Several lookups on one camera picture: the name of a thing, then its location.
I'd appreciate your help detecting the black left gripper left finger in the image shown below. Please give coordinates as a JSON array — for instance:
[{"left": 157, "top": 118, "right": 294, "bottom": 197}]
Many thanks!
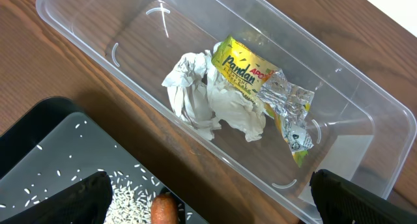
[{"left": 1, "top": 172, "right": 113, "bottom": 224}]

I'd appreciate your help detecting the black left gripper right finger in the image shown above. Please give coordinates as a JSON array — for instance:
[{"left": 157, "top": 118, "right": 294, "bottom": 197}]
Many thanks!
[{"left": 309, "top": 169, "right": 416, "bottom": 224}]

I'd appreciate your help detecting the orange carrot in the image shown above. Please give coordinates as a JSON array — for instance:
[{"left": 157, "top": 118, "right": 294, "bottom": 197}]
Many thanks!
[{"left": 151, "top": 194, "right": 179, "bottom": 224}]

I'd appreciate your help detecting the green snack wrapper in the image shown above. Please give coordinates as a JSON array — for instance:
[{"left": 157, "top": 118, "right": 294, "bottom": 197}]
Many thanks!
[{"left": 212, "top": 35, "right": 315, "bottom": 167}]

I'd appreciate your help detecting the white tissue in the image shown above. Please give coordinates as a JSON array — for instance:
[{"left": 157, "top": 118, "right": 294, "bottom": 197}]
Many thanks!
[
  {"left": 205, "top": 41, "right": 267, "bottom": 143},
  {"left": 162, "top": 49, "right": 222, "bottom": 141}
]

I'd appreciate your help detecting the pile of white rice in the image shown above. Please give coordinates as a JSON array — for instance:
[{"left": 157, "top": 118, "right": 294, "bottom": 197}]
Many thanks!
[{"left": 104, "top": 175, "right": 156, "bottom": 224}]

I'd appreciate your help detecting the black tray bin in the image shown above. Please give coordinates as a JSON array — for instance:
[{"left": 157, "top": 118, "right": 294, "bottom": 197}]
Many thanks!
[{"left": 0, "top": 98, "right": 203, "bottom": 224}]

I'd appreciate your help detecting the clear plastic bin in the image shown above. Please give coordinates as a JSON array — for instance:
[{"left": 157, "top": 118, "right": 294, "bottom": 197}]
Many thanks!
[{"left": 36, "top": 0, "right": 416, "bottom": 223}]

